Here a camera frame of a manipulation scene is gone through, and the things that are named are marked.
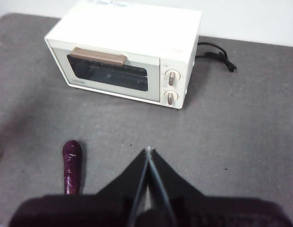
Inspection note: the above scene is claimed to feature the cream Toshiba toaster oven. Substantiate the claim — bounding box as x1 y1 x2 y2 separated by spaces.
44 0 203 110

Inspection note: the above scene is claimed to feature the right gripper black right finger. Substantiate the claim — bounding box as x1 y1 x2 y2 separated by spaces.
149 148 205 227

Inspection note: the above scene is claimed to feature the black oven power cable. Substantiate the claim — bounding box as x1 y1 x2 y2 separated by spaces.
196 42 238 73

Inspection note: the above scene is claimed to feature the oven door with beige handle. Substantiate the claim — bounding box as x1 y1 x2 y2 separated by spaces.
48 44 161 104

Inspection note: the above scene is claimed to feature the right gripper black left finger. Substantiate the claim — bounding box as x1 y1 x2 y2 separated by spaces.
96 148 149 227

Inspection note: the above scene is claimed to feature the cream oven knob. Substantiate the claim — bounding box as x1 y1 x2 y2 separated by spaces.
164 69 181 87
164 90 179 105

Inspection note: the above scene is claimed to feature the purple eggplant with green stem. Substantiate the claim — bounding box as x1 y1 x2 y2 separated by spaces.
62 140 82 195

